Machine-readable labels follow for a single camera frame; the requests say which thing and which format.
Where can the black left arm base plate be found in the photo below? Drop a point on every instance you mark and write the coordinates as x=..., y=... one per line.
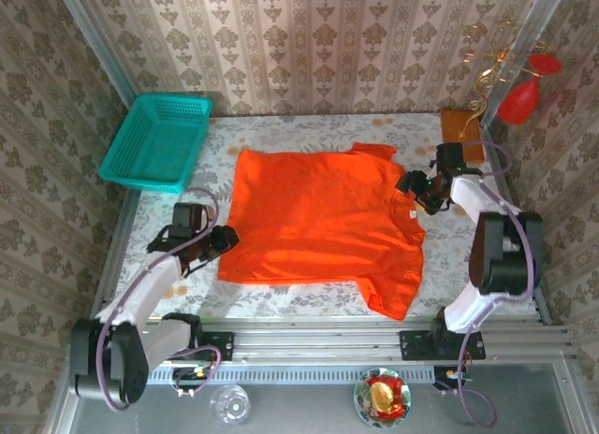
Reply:
x=220, y=345

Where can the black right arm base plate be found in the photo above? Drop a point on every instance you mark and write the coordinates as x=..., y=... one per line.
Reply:
x=414, y=347

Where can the orange t-shirt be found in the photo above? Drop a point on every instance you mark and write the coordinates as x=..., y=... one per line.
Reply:
x=318, y=219

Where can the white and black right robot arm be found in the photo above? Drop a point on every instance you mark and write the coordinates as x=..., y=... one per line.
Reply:
x=505, y=256

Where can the teal plastic basket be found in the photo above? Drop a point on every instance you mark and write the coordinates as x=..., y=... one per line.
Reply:
x=154, y=144

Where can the red gold snack packet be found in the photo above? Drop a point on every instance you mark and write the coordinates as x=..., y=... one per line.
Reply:
x=386, y=396

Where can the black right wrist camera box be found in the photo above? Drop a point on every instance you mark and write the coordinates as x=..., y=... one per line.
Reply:
x=450, y=155

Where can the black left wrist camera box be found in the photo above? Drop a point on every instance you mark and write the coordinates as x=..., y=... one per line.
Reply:
x=187, y=215

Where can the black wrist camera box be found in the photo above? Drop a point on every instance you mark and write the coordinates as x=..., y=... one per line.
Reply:
x=187, y=215
x=450, y=155

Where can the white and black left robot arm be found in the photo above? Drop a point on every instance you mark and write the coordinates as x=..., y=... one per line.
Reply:
x=140, y=293

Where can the floral patterned plate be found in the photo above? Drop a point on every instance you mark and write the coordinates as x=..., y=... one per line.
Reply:
x=360, y=399

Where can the clear glass bowl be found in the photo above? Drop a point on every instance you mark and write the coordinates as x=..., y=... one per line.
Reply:
x=229, y=406

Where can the red wine glass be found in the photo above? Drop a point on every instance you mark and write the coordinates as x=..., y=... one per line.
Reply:
x=519, y=102

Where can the floral patterned table cover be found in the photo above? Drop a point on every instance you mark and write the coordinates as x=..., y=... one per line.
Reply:
x=304, y=130

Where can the aluminium mounting rail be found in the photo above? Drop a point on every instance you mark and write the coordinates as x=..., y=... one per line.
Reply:
x=318, y=340

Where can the aluminium frame post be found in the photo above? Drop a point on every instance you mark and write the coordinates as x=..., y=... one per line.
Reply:
x=98, y=46
x=524, y=50

